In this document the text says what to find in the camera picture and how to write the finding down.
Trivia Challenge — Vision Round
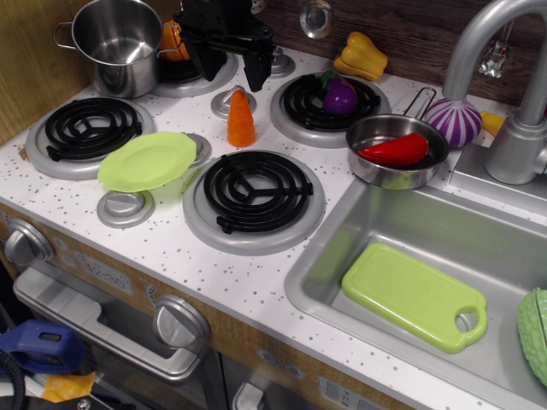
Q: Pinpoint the silver oven knob right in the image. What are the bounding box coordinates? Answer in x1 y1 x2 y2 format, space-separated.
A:
153 294 210 349

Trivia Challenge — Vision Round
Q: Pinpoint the orange toy carrot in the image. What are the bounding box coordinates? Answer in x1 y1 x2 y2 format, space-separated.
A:
227 90 256 147

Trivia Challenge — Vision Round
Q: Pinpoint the black burner back right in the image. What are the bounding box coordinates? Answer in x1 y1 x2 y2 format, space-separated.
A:
270 73 391 149

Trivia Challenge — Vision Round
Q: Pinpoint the silver stove knob top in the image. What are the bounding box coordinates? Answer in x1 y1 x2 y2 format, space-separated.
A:
210 85 257 120

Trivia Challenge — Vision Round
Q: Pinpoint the silver oven knob left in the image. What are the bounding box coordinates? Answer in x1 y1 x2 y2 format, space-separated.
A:
4 219 55 266

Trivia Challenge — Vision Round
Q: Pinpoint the light green toy plate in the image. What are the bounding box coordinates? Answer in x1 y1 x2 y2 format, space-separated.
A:
97 132 197 193

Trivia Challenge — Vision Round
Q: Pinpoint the grey oven door handle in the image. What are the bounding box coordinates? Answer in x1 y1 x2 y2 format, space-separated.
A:
15 268 205 388

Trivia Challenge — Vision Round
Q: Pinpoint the silver stove knob back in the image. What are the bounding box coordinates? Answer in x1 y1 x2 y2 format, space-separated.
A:
271 46 296 79

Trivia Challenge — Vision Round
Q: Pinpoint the yellow toy bell pepper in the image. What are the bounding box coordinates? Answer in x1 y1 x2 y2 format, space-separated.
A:
332 32 389 81

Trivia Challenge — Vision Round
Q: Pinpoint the red toy chili pepper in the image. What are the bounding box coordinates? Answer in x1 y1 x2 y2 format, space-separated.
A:
358 133 429 167

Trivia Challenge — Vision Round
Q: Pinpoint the orange toy pepper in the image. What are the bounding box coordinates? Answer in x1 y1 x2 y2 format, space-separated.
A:
159 20 191 62

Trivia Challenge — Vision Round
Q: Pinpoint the black burner left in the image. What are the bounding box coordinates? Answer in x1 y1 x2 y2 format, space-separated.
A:
26 97 156 180

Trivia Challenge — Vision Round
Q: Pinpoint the silver knob under plate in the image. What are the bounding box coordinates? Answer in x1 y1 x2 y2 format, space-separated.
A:
182 132 212 168

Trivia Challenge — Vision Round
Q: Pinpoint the silver stove knob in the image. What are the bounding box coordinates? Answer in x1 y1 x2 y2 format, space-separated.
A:
97 190 155 229
271 46 296 79
210 85 257 120

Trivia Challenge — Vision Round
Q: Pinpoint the silver oven knob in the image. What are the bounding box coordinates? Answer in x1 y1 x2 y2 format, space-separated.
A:
4 219 55 266
153 294 210 349

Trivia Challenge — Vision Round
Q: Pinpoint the silver stove knob front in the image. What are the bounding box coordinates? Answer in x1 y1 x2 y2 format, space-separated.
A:
97 190 155 229

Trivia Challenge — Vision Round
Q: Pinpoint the black burner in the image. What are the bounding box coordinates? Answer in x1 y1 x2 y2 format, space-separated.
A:
270 73 391 149
183 150 325 256
26 97 156 180

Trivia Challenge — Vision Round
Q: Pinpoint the green toy cabbage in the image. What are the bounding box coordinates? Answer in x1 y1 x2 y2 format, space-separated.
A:
517 288 546 386

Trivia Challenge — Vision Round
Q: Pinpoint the silver toy faucet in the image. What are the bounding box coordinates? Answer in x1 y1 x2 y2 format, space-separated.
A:
442 0 547 185

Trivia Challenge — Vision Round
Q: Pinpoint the black burner front centre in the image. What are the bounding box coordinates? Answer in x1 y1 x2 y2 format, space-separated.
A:
183 150 325 256

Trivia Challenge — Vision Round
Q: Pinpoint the stainless steel pot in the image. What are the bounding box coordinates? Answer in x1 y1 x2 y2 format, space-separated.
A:
53 0 166 99

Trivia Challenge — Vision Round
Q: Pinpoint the clear suction hook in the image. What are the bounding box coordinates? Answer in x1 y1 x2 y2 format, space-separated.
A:
299 0 334 40

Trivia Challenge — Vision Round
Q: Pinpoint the small steel frying pan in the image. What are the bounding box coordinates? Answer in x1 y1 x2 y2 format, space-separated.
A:
346 113 450 190

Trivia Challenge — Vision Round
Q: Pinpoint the clear crystal faucet handle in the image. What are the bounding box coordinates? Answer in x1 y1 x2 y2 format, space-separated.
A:
478 21 514 79

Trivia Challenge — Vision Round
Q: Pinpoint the grey toy sink basin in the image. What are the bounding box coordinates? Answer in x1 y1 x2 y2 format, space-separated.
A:
284 144 547 410

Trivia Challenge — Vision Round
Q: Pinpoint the purple toy eggplant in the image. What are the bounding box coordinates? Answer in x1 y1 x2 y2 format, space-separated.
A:
321 71 358 115

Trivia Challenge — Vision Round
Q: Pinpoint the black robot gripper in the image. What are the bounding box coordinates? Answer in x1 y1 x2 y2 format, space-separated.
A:
174 1 274 92

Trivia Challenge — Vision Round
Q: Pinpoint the burner back left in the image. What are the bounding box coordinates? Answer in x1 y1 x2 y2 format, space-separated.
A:
150 55 238 98

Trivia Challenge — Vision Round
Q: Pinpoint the green toy cutting board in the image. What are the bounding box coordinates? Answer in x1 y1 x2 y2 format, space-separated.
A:
341 243 488 354

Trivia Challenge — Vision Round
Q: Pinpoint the yellow toy piece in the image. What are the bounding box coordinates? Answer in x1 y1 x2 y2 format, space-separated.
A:
480 111 505 137

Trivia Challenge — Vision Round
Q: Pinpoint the purple white toy onion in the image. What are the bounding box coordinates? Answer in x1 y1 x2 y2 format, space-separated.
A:
424 98 482 149

